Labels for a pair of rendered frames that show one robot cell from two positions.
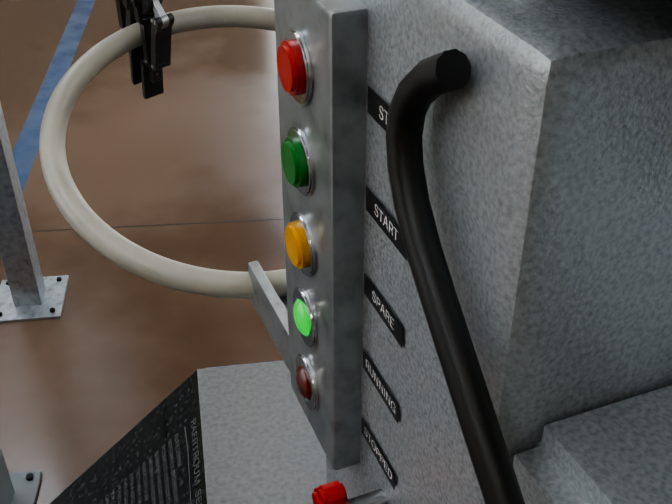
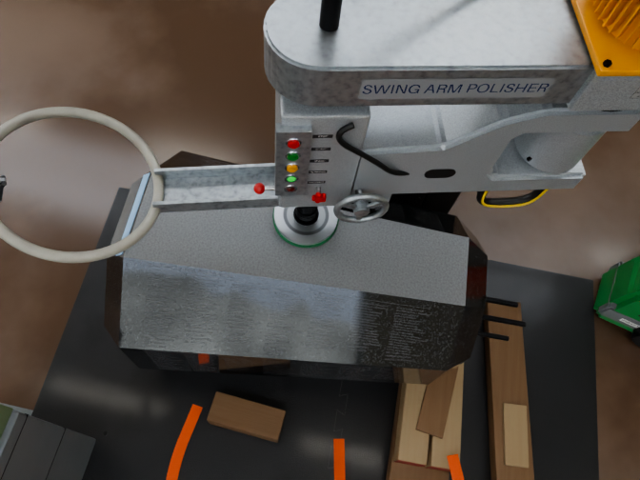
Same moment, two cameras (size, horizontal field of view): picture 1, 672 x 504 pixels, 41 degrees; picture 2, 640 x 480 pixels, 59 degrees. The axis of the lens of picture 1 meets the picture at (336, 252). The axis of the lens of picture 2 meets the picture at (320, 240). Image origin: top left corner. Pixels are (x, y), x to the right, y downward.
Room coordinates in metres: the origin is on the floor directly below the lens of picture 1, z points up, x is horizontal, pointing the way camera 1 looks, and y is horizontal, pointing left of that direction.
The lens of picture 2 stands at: (0.20, 0.72, 2.54)
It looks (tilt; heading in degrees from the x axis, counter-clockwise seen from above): 65 degrees down; 278
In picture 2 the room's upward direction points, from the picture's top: 11 degrees clockwise
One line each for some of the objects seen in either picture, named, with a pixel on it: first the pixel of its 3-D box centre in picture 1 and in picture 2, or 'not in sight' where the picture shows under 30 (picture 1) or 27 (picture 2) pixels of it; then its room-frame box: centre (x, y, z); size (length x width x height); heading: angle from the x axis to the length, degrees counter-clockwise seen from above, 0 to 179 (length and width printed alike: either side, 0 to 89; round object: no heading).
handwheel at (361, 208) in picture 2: not in sight; (359, 197); (0.22, -0.06, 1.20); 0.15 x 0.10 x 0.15; 21
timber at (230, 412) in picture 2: not in sight; (247, 417); (0.40, 0.45, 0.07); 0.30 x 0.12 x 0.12; 3
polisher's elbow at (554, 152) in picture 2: not in sight; (562, 125); (-0.24, -0.37, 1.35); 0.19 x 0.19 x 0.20
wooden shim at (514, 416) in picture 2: not in sight; (515, 434); (-0.70, 0.18, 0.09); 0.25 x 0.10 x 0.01; 100
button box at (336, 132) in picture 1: (328, 238); (291, 162); (0.40, 0.00, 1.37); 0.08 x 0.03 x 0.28; 21
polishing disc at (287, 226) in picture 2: not in sight; (306, 215); (0.38, -0.13, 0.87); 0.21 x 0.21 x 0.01
